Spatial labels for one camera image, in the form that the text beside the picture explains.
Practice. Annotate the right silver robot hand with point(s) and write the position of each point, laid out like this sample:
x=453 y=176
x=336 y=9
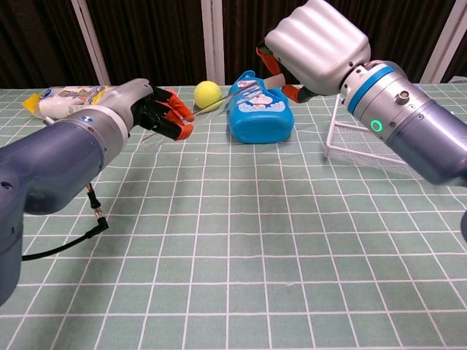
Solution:
x=317 y=43

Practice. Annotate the white slanted frame post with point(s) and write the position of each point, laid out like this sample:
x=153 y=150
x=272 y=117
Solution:
x=89 y=40

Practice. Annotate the white double frame post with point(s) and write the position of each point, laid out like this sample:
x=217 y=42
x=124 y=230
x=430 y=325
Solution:
x=212 y=40

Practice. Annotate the yellow tennis ball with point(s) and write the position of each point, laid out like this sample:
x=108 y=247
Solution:
x=204 y=93

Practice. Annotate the blue detergent pump bottle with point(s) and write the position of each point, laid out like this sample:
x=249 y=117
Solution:
x=261 y=124

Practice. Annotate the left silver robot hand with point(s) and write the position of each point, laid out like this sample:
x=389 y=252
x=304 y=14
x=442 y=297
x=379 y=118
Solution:
x=127 y=96

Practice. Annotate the plastic pack of white rolls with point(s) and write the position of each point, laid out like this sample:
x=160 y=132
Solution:
x=62 y=102

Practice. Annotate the thin clear rod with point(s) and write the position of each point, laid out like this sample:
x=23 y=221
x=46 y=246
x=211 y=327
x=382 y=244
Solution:
x=233 y=95

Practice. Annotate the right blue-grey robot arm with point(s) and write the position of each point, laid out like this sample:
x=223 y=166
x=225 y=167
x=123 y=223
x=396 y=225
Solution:
x=419 y=135

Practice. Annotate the dark brown curtain backdrop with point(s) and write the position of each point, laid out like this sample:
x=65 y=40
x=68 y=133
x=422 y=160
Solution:
x=153 y=36

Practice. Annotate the green checkered tablecloth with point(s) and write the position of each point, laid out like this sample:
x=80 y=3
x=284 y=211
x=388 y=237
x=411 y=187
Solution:
x=233 y=255

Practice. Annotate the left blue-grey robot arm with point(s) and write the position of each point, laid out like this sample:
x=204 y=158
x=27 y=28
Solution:
x=54 y=164

